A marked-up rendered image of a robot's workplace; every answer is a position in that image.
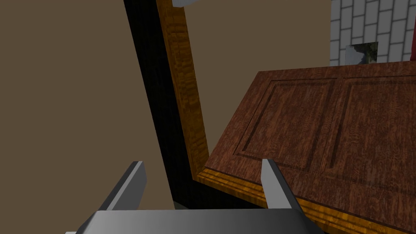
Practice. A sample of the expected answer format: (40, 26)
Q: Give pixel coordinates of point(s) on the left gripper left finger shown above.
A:
(127, 191)

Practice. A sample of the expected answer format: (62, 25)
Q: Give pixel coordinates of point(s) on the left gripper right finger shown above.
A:
(276, 190)

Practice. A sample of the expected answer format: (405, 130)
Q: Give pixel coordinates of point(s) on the brown wooden panelled door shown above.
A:
(325, 136)

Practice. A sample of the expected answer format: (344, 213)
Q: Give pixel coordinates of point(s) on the small grey picture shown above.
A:
(361, 53)

